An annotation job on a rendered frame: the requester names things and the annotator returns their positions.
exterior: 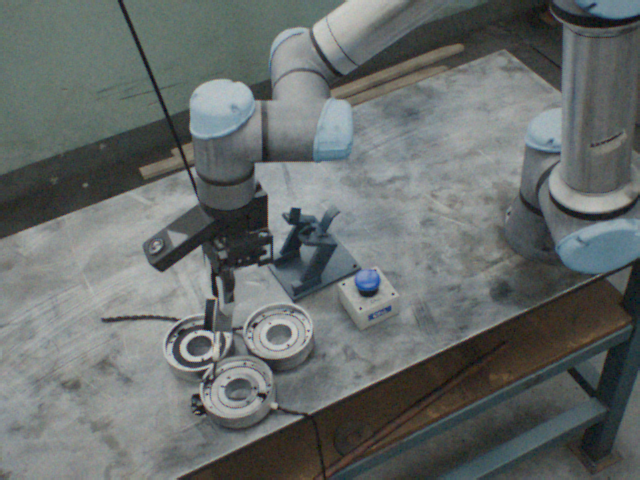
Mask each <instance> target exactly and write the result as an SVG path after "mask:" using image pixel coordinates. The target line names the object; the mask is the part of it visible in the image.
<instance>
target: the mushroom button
mask: <svg viewBox="0 0 640 480"><path fill-rule="evenodd" d="M354 282H355V285H356V287H357V288H359V289H360V290H363V291H372V290H375V289H376V288H378V287H379V285H380V284H381V276H380V275H379V274H378V273H377V272H376V271H374V270H371V269H365V270H362V271H360V272H359V273H357V275H355V278H354Z"/></svg>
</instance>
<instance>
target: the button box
mask: <svg viewBox="0 0 640 480"><path fill-rule="evenodd" d="M371 270H374V271H376V272H377V273H378V274H379V275H380V276H381V284H380V285H379V287H378V288H376V289H375V290H372V291H363V290H360V289H359V288H357V287H356V285H355V282H354V278H355V276H352V277H350V278H348V279H345V280H343V281H341V282H339V283H338V291H339V300H340V303H341V304H342V306H343V307H344V309H345V310H346V311H347V313H348V314H349V316H350V317H351V319H352V320H353V322H354V323H355V325H356V326H357V328H358V329H359V330H360V332H362V331H364V330H366V329H368V328H370V327H373V326H375V325H377V324H379V323H381V322H384V321H386V320H388V319H390V318H391V317H393V316H396V315H398V314H399V295H398V294H397V292H396V290H395V288H394V287H392V286H391V284H390V283H389V282H388V279H387V278H386V276H384V275H383V273H382V272H381V271H380V270H379V268H378V267H375V268H373V269H371Z"/></svg>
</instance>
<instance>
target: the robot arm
mask: <svg viewBox="0 0 640 480"><path fill-rule="evenodd" d="M453 1H455V0H348V1H347V2H345V3H344V4H342V5H341V6H340V7H338V8H337V9H335V10H334V11H333V12H331V13H330V14H329V15H327V16H326V17H324V18H323V19H322V20H320V21H319V22H317V23H316V24H315V25H313V27H312V28H311V29H306V28H300V27H298V28H295V29H288V30H286V31H284V32H282V33H281V34H280V35H279V36H278V37H277V38H276V39H275V41H274V43H273V45H272V48H271V57H270V62H269V71H270V76H271V81H272V100H273V101H254V99H253V96H252V93H251V91H250V90H249V89H248V88H247V87H246V86H245V85H243V84H241V83H239V82H237V83H232V81H231V80H216V81H212V82H208V83H206V84H204V85H202V86H201V87H199V88H198V89H197V90H196V91H195V92H194V94H193V95H192V97H191V100H190V116H191V122H190V131H191V134H192V140H193V151H194V161H195V173H196V184H197V195H198V198H199V200H200V202H198V203H197V204H196V205H194V206H193V207H192V208H190V209H189V210H187V211H186V212H185V213H183V214H182V215H180V216H179V217H178V218H176V219H175V220H174V221H172V222H171V223H169V224H168V225H167V226H165V227H164V228H162V229H161V230H160V231H158V232H157V233H156V234H154V235H153V236H151V237H150V238H149V239H147V240H146V241H145V242H143V244H142V249H143V251H144V254H145V256H146V259H147V261H148V264H149V265H150V266H151V267H153V268H154V269H155V270H156V271H158V272H160V273H163V272H165V271H166V270H167V269H169V268H170V267H172V266H173V265H174V264H176V263H177V262H179V261H180V260H181V259H183V258H184V257H186V256H187V255H188V254H190V253H191V252H193V251H194V250H195V249H197V248H198V247H200V246H201V245H202V252H203V258H204V263H205V267H206V272H207V277H208V280H209V284H210V289H211V293H212V294H213V295H214V296H215V297H218V298H219V301H220V310H221V311H222V312H223V313H224V314H225V315H226V316H227V317H230V316H232V315H233V314H234V309H235V308H236V306H237V305H238V304H240V303H241V302H243V301H245V300H247V299H249V298H251V297H253V296H255V295H256V294H257V293H258V292H259V291H260V284H259V283H258V282H251V281H246V280H245V277H244V273H243V272H242V271H240V270H242V269H243V268H246V267H249V266H252V265H256V264H257V267H258V268H259V267H262V266H265V265H269V264H272V263H273V234H272V233H271V231H270V229H269V227H268V194H267V193H266V191H265V190H263V188H262V186H261V184H260V182H259V180H258V179H255V163H282V162H314V163H320V162H322V161H337V160H344V159H346V158H348V157H349V155H350V153H351V151H352V145H353V116H352V109H351V106H350V105H349V103H348V102H347V101H345V100H335V99H334V98H331V95H330V88H329V86H330V85H332V84H333V83H335V82H336V81H338V80H339V79H340V78H341V77H343V76H345V75H346V74H348V73H349V72H351V71H352V70H354V69H355V68H357V67H358V66H360V65H361V64H363V63H364V62H366V61H367V60H369V59H370V58H371V57H373V56H374V55H376V54H377V53H379V52H380V51H382V50H383V49H385V48H386V47H388V46H389V45H391V44H392V43H394V42H395V41H397V40H398V39H400V38H401V37H403V36H404V35H405V34H407V33H408V32H410V31H411V30H413V29H414V28H416V27H417V26H419V25H420V24H422V23H423V22H425V21H426V20H428V19H429V18H431V17H432V16H434V15H435V14H437V13H438V12H439V11H441V10H442V9H443V8H444V7H446V6H447V5H449V4H450V3H452V2H453ZM549 8H550V11H551V13H552V14H553V16H554V17H555V18H556V19H558V20H559V21H560V22H562V23H563V65H562V108H557V109H552V110H548V111H545V112H543V113H541V114H539V115H538V116H537V117H536V118H534V119H533V120H532V121H531V123H530V124H529V127H528V132H527V135H526V137H525V143H526V145H525V153H524V161H523V169H522V171H521V177H520V186H519V191H518V193H517V194H516V196H515V198H514V199H513V201H512V203H511V204H510V206H509V208H508V209H507V211H506V214H505V218H504V226H503V232H504V236H505V239H506V241H507V243H508V244H509V246H510V247H511V248H512V249H513V250H514V251H515V252H516V253H518V254H519V255H520V256H522V257H524V258H526V259H528V260H530V261H533V262H536V263H540V264H544V265H565V266H566V267H567V268H568V269H570V270H572V271H576V272H578V273H581V274H600V273H606V272H610V271H613V270H616V269H619V268H621V267H624V266H626V265H627V264H629V263H630V262H632V261H634V260H635V259H637V258H638V257H639V256H640V210H639V204H640V173H639V171H638V169H637V168H636V167H635V166H634V164H632V163H631V159H632V148H633V138H634V128H635V118H636V108H637V97H638V87H639V76H640V0H549ZM262 232H263V234H264V233H267V235H266V236H263V235H262V234H260V233H262ZM269 244H270V257H267V258H264V259H261V260H260V257H261V256H264V255H267V250H266V249H265V247H264V246H266V245H269Z"/></svg>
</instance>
